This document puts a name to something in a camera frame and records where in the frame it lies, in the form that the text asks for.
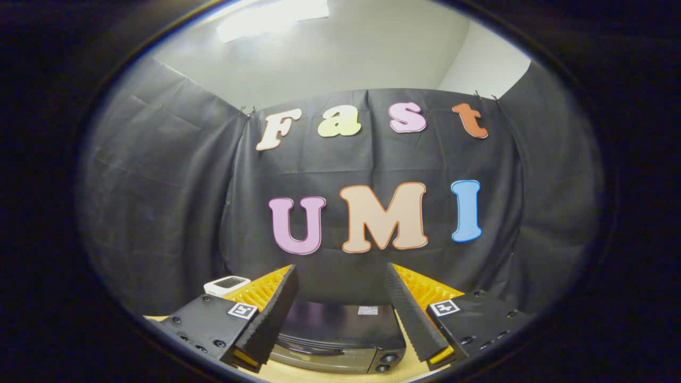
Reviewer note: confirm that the black toaster oven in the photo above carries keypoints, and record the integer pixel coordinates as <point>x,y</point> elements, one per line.
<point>340,330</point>

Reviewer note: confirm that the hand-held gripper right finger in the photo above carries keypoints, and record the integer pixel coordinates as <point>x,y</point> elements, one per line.
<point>409,319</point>

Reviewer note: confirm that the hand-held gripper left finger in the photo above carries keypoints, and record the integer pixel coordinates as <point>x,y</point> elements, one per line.
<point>271,319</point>

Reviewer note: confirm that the white pop-up toaster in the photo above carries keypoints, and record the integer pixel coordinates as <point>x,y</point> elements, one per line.
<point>226,284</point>

